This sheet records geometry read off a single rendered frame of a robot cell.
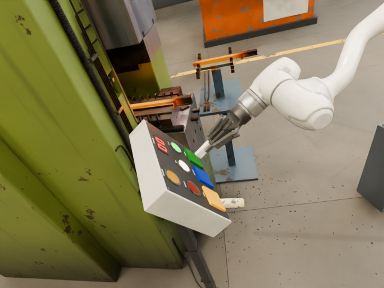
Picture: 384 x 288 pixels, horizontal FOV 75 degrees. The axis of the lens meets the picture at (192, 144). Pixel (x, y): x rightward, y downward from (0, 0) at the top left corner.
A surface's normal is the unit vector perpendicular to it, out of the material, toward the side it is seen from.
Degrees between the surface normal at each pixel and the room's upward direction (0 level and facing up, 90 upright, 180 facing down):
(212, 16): 90
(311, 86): 6
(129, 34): 90
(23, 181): 90
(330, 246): 0
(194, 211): 90
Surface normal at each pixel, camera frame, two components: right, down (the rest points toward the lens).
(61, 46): 0.97, -0.09
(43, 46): -0.11, 0.67
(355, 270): -0.22, -0.73
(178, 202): 0.30, 0.57
